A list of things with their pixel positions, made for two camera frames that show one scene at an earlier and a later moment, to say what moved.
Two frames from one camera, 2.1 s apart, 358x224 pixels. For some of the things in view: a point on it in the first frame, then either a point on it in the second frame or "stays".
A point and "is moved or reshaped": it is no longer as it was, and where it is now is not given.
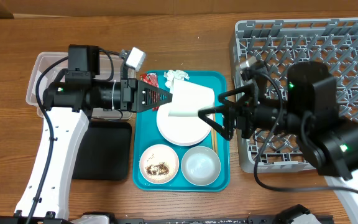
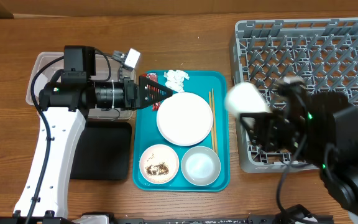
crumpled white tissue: (177, 74) stays
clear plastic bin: (53, 73) stays
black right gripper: (242, 109) -> (263, 126)
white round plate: (183, 130) stays
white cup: (189, 98) is moved or reshaped
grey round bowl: (201, 165) stays
